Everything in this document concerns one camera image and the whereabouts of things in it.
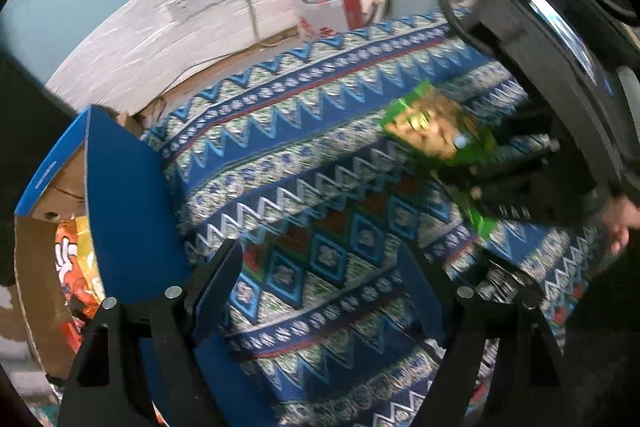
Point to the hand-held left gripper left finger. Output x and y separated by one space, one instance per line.
220 292

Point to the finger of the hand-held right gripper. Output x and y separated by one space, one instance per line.
527 138
505 199

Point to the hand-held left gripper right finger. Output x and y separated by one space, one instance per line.
422 297

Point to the green snack bag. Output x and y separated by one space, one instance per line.
430 127

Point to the blue cardboard box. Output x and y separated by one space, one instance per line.
130 187

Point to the person's right hand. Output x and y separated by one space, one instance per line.
620 219

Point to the small black printed packet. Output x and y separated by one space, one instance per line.
505 282

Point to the red orange snack packet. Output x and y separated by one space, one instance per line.
75 272

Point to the patterned blue tablecloth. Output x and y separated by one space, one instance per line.
320 167

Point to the red box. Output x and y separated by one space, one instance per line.
354 4

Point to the white box with bags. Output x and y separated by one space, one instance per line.
320 2

